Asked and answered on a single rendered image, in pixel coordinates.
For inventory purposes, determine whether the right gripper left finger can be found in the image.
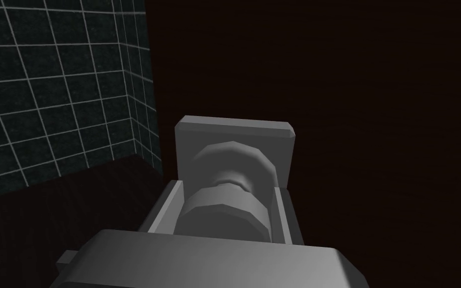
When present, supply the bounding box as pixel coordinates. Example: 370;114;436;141
137;179;185;236

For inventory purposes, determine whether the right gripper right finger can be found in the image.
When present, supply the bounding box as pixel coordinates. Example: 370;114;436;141
270;185;306;246

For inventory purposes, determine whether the dark brown door leaf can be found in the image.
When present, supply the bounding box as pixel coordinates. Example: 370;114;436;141
145;0;461;288

